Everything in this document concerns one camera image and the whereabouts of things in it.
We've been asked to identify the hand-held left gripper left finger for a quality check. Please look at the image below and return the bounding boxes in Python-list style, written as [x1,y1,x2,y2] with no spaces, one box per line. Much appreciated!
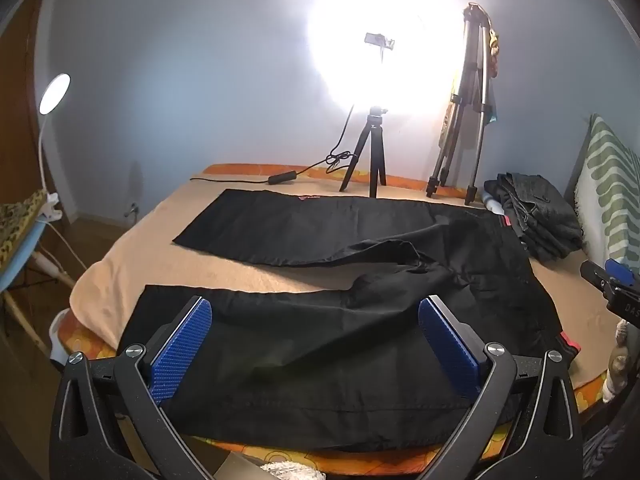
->
[48,296,213,480]

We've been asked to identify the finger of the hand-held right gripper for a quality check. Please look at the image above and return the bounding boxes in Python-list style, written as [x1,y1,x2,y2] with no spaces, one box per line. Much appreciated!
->
[604,258,640,287]
[580,261,617,292]

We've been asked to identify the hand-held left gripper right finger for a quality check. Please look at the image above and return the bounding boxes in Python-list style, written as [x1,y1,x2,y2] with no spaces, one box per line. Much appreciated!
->
[419,296,586,480]

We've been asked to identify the black pants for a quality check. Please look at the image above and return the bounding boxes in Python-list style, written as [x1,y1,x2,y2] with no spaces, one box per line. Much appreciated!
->
[116,189,583,453]

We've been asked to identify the white plush toy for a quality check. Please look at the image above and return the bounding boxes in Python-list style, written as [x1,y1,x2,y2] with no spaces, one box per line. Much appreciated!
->
[602,320,632,404]

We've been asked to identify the pile of dark folded clothes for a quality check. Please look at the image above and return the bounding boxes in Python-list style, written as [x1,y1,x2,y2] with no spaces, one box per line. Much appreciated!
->
[482,172,585,262]

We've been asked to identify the green patterned white pillow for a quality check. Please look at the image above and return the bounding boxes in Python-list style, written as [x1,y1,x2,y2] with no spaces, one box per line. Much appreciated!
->
[572,114,640,273]

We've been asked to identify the beige blanket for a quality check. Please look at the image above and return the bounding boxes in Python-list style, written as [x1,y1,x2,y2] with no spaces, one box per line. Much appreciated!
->
[70,177,613,391]

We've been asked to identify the white bottle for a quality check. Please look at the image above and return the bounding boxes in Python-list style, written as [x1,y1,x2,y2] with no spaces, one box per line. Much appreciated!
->
[482,192,507,217]

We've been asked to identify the white fluffy cloth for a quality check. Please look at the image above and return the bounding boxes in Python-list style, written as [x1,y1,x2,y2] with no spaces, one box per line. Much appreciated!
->
[260,461,327,480]

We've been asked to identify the blue board with wooden legs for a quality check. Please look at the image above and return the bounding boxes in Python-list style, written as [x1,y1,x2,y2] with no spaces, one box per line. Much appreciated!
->
[0,217,77,357]

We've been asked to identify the leopard print cloth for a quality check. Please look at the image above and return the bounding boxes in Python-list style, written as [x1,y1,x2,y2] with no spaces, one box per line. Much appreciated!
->
[0,190,49,272]

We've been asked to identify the small black tripod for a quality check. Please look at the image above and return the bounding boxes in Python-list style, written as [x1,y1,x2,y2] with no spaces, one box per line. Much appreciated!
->
[339,106,388,199]

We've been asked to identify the tall silver tripod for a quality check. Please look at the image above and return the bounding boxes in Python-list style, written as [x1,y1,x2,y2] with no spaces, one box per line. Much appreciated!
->
[426,2,493,206]

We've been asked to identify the white clip desk lamp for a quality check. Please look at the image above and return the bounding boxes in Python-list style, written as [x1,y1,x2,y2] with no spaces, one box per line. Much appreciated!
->
[37,73,90,272]

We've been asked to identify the brown wooden wardrobe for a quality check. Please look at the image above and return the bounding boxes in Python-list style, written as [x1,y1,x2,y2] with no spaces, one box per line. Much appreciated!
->
[0,0,57,213]

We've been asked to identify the black phone holder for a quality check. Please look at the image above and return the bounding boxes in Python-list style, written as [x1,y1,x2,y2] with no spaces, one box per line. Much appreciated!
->
[364,31,397,52]

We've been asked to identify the black cable with switch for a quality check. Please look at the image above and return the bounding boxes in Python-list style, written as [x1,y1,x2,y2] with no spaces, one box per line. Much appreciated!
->
[190,104,357,187]

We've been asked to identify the bright ring light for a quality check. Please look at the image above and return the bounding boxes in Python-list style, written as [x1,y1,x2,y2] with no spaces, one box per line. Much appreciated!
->
[306,0,466,111]

